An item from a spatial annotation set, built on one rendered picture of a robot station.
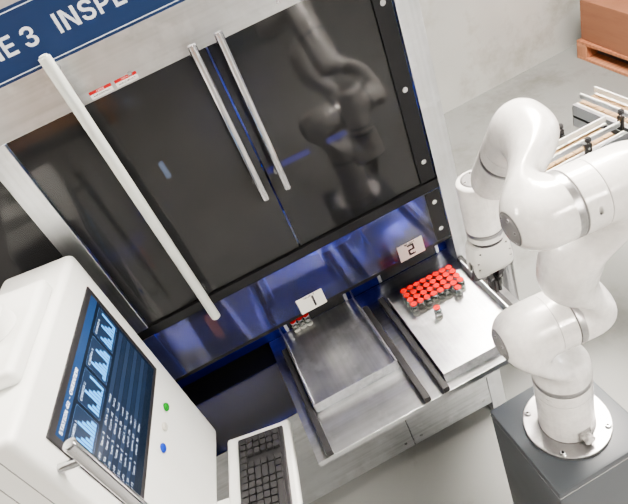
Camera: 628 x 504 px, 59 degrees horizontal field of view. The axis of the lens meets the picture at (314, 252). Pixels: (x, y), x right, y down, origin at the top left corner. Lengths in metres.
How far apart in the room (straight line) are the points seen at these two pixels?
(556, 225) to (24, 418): 0.86
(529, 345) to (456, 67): 3.51
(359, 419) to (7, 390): 0.85
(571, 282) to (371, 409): 0.76
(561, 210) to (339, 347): 1.05
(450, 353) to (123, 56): 1.09
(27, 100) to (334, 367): 1.03
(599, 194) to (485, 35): 3.78
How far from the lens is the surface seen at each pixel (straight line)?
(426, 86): 1.50
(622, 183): 0.82
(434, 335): 1.64
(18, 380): 1.10
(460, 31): 4.40
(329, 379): 1.64
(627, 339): 2.72
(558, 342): 1.13
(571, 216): 0.79
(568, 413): 1.33
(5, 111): 1.32
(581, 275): 0.94
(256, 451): 1.67
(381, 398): 1.55
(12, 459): 1.05
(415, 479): 2.42
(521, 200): 0.78
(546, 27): 4.87
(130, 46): 1.28
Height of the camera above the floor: 2.12
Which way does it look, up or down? 37 degrees down
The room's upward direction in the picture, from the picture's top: 24 degrees counter-clockwise
